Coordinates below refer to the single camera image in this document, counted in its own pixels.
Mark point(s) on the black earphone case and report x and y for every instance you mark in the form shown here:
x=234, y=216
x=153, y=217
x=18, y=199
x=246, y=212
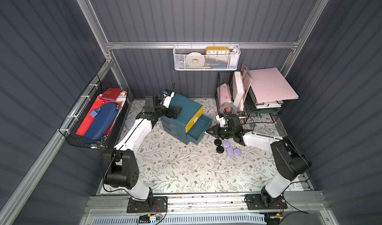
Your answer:
x=220, y=149
x=217, y=142

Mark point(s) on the red folder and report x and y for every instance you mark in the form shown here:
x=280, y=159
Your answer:
x=112, y=95

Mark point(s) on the white wire wall basket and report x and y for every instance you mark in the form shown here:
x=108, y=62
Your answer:
x=212, y=62

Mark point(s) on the clear packing tape roll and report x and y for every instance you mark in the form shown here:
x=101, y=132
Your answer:
x=227, y=109

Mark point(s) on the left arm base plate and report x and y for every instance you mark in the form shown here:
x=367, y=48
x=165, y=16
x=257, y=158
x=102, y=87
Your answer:
x=151, y=205

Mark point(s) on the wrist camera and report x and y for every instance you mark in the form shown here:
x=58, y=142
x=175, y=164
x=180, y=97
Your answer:
x=167, y=97
x=222, y=120

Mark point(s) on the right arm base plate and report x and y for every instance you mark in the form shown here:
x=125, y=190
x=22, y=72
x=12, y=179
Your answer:
x=263, y=201

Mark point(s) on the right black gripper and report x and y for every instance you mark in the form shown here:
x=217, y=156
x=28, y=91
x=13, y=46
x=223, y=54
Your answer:
x=222, y=131

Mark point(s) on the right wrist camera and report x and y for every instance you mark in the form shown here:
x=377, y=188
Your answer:
x=222, y=120

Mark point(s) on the teal drawer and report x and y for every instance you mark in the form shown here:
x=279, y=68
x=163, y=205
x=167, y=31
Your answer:
x=197, y=131

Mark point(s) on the black wire desk organizer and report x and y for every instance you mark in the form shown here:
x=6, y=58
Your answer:
x=249, y=114

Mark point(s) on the pink pouch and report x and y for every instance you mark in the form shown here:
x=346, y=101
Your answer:
x=225, y=97

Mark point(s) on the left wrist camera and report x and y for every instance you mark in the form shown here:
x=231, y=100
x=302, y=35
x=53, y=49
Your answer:
x=167, y=97

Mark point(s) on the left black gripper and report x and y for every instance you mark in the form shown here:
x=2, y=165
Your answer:
x=172, y=112

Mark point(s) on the purple earphone case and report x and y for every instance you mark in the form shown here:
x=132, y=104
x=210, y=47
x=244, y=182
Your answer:
x=230, y=151
x=226, y=144
x=237, y=152

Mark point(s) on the purple earphone case lower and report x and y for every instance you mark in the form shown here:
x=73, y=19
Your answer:
x=230, y=151

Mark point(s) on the yellow clock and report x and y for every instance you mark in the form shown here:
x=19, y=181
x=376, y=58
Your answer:
x=217, y=51

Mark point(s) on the black earphone case lower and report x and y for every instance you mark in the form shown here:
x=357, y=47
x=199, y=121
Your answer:
x=220, y=149

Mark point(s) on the blue zip pouch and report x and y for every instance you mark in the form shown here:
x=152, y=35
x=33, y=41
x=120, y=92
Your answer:
x=101, y=123

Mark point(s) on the pink foam board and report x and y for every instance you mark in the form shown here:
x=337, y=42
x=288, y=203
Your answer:
x=269, y=85

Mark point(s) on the white design book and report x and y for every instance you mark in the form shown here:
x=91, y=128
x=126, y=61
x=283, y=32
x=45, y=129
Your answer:
x=237, y=90

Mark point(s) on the teal drawer cabinet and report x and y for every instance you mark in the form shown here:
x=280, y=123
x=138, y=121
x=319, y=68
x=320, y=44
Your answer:
x=176, y=127

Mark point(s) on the black wire side basket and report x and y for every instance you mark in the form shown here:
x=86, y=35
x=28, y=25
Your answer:
x=83, y=104

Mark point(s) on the yellow top drawer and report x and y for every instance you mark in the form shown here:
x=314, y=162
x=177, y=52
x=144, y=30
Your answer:
x=193, y=115

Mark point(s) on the black earphone case upper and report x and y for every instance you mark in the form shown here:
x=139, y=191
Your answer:
x=217, y=142

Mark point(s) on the purple earphone case right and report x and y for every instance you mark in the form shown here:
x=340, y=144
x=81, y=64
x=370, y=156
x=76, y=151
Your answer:
x=237, y=152

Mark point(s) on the white tape roll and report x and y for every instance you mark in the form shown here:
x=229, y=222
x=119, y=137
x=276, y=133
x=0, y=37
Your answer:
x=195, y=60

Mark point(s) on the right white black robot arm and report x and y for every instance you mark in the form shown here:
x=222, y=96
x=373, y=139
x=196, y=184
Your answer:
x=289, y=157

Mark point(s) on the purple earphone case upper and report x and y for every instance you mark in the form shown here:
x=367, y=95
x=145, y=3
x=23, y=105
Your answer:
x=226, y=144

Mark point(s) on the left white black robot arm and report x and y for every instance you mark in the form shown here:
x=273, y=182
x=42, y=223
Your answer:
x=121, y=169

